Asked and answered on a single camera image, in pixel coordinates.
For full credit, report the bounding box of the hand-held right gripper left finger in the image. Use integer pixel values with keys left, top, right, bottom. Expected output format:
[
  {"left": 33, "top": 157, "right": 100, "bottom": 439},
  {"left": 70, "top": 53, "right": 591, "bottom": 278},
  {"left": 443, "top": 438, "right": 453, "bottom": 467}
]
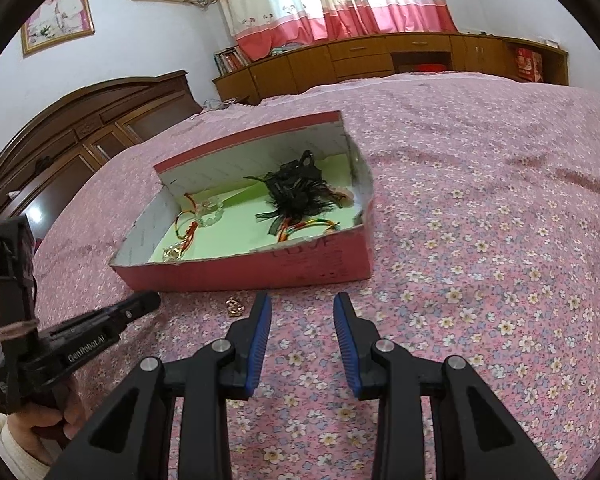
[{"left": 45, "top": 291, "right": 273, "bottom": 480}]

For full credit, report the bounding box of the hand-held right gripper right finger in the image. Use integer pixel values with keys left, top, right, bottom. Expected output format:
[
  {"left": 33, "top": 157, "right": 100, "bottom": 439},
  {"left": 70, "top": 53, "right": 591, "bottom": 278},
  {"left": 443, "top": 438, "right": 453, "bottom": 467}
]
[{"left": 332, "top": 292, "right": 558, "bottom": 480}]

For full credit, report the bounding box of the rainbow cord bracelet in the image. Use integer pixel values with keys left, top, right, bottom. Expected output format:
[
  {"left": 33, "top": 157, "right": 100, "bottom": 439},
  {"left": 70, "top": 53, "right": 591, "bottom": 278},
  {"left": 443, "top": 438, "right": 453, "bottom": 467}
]
[{"left": 275, "top": 217, "right": 342, "bottom": 243}]

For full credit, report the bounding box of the black lace hair clip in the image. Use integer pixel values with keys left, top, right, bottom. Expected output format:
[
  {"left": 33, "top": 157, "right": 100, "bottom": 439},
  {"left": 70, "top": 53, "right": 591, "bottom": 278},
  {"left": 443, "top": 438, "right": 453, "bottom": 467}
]
[{"left": 242, "top": 150, "right": 353, "bottom": 236}]

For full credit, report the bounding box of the person's left hand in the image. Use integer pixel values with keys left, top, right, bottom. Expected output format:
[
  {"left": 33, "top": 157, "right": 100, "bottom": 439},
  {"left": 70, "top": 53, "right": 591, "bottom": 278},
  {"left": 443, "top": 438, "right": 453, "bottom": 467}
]
[{"left": 7, "top": 377, "right": 88, "bottom": 466}]

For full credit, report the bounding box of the gold framed wall picture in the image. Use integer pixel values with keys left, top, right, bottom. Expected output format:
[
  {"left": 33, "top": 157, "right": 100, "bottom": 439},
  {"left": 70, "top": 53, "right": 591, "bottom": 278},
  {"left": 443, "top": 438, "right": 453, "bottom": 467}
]
[{"left": 20, "top": 0, "right": 96, "bottom": 58}]

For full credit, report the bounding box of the pink cardboard box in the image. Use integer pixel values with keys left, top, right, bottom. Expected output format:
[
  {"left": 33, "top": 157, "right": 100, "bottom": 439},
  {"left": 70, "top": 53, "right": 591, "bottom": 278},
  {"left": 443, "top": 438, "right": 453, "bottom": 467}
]
[{"left": 109, "top": 110, "right": 376, "bottom": 293}]

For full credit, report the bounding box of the red cord bracelet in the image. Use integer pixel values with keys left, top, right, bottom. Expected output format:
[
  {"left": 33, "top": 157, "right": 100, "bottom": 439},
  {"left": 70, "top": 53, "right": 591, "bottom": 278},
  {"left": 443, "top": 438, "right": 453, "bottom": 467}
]
[{"left": 175, "top": 192, "right": 203, "bottom": 253}]

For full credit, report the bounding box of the person's left forearm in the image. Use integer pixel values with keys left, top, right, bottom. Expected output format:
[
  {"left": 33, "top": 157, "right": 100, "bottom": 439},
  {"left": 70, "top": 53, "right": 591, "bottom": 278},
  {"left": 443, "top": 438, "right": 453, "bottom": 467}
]
[{"left": 0, "top": 412, "right": 51, "bottom": 480}]

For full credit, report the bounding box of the long wooden cabinet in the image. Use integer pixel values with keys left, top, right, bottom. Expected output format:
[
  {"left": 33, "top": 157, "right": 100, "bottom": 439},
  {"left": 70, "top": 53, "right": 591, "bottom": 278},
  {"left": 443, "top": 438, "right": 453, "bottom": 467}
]
[{"left": 212, "top": 32, "right": 570, "bottom": 107}]

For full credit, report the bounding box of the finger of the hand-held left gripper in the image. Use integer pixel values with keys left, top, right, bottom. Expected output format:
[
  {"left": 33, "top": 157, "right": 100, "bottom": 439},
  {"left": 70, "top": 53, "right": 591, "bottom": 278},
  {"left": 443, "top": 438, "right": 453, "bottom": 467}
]
[{"left": 97, "top": 291, "right": 162, "bottom": 332}]

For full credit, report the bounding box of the floral pink white curtain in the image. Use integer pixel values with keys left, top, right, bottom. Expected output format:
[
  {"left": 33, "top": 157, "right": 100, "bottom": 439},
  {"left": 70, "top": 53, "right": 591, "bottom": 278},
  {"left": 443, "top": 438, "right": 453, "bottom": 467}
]
[{"left": 205, "top": 0, "right": 458, "bottom": 60}]

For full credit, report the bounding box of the green glass bead bracelet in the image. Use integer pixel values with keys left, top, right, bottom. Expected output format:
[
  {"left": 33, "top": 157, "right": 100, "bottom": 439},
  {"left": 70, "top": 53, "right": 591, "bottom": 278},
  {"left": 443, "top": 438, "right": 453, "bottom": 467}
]
[{"left": 192, "top": 199, "right": 228, "bottom": 228}]

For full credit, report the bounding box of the pink floral bedsheet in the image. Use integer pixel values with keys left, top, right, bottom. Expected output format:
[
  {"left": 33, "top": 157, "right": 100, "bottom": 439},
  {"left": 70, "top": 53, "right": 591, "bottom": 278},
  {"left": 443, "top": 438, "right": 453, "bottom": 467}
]
[{"left": 30, "top": 71, "right": 600, "bottom": 480}]

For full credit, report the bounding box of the row of books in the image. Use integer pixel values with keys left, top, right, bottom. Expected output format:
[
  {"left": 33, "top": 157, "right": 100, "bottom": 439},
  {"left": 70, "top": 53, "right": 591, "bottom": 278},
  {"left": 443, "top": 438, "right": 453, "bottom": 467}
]
[{"left": 215, "top": 46, "right": 251, "bottom": 75}]

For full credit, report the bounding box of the red gift box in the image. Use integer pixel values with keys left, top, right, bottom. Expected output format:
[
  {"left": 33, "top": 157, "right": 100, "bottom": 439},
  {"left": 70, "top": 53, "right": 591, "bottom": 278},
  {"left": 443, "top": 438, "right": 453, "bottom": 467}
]
[{"left": 514, "top": 46, "right": 546, "bottom": 83}]

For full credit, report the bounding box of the dark wooden headboard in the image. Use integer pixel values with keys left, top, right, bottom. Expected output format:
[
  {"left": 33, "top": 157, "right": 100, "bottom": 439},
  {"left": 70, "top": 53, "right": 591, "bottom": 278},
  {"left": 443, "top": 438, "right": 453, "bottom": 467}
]
[{"left": 0, "top": 70, "right": 203, "bottom": 311}]

